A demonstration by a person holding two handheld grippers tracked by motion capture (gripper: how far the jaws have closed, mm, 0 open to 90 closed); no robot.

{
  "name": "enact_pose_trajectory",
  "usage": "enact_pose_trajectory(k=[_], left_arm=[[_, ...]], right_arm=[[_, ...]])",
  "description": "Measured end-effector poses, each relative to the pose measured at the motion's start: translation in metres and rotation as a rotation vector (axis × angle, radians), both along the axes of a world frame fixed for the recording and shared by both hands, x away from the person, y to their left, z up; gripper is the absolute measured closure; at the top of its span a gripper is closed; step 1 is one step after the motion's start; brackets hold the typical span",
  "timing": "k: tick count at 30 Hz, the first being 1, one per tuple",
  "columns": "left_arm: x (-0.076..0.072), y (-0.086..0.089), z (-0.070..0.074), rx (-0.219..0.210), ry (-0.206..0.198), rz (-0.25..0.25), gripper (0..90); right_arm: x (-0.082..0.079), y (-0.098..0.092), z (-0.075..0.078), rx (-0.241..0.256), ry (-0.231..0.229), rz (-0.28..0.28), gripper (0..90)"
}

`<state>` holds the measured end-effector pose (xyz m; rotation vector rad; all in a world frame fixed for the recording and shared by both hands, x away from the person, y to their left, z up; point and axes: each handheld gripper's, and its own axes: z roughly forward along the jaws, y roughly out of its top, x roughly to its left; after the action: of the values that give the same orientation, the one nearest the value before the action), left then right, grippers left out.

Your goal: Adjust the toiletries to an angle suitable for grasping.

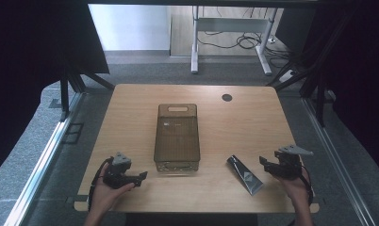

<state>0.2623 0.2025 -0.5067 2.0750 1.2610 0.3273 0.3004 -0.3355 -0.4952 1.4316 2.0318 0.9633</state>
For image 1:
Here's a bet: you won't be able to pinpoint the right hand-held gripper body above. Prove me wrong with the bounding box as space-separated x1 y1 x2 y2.
267 144 315 182

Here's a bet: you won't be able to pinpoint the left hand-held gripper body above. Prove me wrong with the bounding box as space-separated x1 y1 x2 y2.
102 152 141 190

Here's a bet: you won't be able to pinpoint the person's left hand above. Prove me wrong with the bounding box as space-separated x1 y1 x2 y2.
90 164 136 215

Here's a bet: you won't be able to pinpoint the person's right hand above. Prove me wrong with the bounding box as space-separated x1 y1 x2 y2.
273 166 313 207

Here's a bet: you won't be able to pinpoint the black and silver tube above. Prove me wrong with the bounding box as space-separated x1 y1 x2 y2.
226 153 264 197

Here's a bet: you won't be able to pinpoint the transparent brown plastic bin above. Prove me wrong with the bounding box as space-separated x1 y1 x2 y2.
153 103 202 173

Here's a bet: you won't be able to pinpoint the black metal stand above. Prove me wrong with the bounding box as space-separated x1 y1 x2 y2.
58 64 116 122
266 12 337 128

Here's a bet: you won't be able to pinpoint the white power strip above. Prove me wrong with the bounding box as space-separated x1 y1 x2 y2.
278 69 298 84

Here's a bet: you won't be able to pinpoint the black curtain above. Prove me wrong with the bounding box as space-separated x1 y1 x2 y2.
0 0 110 182
299 0 379 180

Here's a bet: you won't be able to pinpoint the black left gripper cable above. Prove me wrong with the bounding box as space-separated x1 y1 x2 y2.
87 156 114 212

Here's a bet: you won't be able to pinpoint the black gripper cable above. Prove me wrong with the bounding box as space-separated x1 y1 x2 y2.
300 165 315 206
87 156 114 212

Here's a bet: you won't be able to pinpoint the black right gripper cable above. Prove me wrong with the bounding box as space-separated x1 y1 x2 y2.
300 165 315 206

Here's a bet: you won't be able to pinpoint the aluminium frame rail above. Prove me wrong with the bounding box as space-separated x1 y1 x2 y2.
3 91 85 226
302 97 377 226

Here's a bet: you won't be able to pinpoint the black cables on floor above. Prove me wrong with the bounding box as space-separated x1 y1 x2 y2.
197 7 294 69

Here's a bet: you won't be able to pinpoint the white metal desk frame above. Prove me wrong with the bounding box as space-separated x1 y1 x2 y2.
190 5 278 76

